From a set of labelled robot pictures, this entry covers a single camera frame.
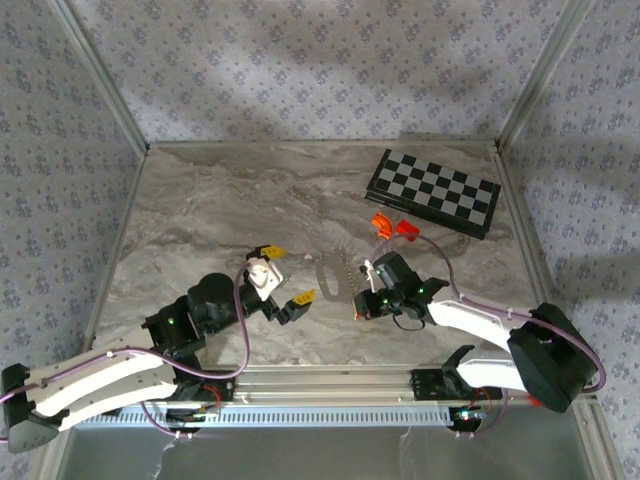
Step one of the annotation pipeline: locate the red plastic block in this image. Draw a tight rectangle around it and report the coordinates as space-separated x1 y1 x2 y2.
394 218 420 243

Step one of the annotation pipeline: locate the orange curved plastic piece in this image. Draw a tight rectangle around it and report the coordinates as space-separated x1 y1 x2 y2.
372 212 396 239

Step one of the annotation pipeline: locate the folded black grey chessboard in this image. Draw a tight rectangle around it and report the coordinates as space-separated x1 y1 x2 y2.
363 148 503 240

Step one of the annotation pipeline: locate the black controller board with LEDs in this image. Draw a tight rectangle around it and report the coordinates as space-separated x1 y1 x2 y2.
165 407 222 432
448 405 494 434

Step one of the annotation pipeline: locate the grey metal sheet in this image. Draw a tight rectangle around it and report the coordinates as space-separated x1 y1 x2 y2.
59 424 596 480

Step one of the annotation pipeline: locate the thin black cable loop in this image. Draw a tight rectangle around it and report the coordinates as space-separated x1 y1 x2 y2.
392 309 426 332

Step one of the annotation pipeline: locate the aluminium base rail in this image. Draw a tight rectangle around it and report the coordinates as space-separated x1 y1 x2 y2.
53 363 600 407

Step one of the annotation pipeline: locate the aluminium side rail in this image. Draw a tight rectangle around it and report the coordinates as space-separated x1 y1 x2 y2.
77 149 151 366
492 147 576 364

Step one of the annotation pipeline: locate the grey slotted cable duct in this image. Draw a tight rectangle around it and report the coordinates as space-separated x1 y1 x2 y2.
114 404 454 430

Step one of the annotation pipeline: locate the aluminium frame post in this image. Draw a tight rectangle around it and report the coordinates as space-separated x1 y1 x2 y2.
496 0 599 151
47 0 152 155

